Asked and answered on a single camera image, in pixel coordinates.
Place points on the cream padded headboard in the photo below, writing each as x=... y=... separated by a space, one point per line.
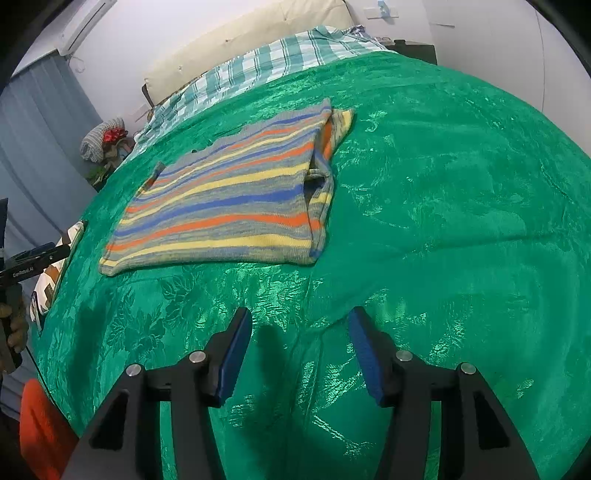
x=249 y=32

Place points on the dark wooden nightstand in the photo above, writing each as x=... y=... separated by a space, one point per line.
x=418 y=50

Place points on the brown white patterned pillow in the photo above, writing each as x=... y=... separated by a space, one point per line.
x=46 y=281

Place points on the white air conditioner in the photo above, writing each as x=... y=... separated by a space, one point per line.
x=85 y=23

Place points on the green white checked sheet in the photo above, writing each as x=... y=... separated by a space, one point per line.
x=277 y=57

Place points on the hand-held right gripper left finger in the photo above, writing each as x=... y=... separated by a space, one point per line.
x=233 y=364

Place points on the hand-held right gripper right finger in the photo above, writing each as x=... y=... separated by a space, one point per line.
x=364 y=355

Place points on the clutter with red bow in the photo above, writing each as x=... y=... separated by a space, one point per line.
x=97 y=138

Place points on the person's left hand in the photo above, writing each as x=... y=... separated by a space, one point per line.
x=18 y=330

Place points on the green patterned bedspread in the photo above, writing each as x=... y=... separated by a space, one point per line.
x=438 y=194

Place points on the striped knitted sweater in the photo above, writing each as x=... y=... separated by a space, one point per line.
x=221 y=203

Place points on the blue grey curtain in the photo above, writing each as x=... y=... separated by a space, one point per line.
x=37 y=147

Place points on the orange cloth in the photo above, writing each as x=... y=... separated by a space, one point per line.
x=44 y=429

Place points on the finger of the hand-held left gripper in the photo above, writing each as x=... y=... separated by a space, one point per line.
x=44 y=253

